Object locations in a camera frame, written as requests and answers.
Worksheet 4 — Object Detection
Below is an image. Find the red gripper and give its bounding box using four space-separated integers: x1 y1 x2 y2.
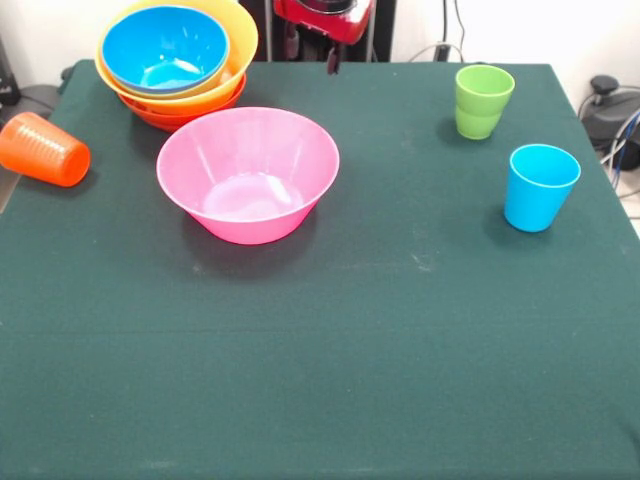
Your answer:
272 0 374 76

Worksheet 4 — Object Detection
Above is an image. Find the large orange bowl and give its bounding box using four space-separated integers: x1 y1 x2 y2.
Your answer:
94 0 260 117

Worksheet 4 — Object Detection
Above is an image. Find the light blue bowl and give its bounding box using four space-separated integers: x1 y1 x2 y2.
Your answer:
101 5 231 94

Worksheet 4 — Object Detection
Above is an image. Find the red-orange bowl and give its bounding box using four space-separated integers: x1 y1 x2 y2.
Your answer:
117 73 248 134

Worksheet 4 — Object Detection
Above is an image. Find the large pink bowl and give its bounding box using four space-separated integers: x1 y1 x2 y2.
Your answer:
156 106 341 246

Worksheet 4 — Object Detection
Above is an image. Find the light blue cup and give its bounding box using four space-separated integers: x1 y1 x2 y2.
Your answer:
503 143 583 234

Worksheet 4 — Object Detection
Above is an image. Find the red-orange cup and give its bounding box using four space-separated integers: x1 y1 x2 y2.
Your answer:
0 111 92 189

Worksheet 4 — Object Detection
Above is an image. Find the green cup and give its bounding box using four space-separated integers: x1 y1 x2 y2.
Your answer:
454 64 516 141

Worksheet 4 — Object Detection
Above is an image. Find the black stand base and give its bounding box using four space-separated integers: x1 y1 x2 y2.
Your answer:
578 74 640 151

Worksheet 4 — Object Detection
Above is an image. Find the dark green tablecloth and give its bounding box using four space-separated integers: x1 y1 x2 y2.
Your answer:
0 58 640 480

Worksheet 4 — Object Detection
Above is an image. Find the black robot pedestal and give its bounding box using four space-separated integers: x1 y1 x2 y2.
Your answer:
237 0 397 63

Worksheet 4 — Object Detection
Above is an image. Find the black wall cable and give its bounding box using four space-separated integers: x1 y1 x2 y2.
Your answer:
442 0 467 61

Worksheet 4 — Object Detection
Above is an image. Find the white and blue cable bundle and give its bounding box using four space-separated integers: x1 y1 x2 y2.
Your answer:
599 107 640 221

